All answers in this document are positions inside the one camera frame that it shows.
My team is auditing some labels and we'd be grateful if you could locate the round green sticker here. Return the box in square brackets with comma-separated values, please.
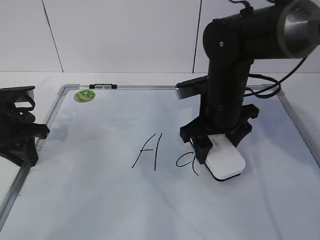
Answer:
[74, 89, 96, 103]

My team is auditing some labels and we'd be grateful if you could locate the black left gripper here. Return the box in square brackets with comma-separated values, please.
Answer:
[0, 97, 50, 167]

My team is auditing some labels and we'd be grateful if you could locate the white board with grey frame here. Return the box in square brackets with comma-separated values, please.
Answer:
[0, 88, 320, 240]

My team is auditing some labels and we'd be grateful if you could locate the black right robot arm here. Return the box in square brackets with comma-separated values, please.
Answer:
[176, 0, 320, 164]

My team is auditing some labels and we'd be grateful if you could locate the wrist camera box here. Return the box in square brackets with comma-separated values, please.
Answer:
[0, 85, 35, 103]
[175, 75, 208, 100]

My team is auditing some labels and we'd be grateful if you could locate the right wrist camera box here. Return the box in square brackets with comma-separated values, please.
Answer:
[175, 75, 208, 100]

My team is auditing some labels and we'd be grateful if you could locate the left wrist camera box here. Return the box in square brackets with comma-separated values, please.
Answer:
[0, 85, 35, 103]

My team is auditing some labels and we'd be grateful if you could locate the black hanging clip on frame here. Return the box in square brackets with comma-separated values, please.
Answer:
[89, 84, 118, 89]

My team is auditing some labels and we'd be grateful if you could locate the white board eraser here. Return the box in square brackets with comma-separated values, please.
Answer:
[202, 134, 246, 182]

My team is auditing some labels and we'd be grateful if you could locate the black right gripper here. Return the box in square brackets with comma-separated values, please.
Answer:
[179, 104, 259, 165]

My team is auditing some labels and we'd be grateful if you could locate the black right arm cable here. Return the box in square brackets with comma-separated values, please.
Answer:
[229, 0, 309, 99]

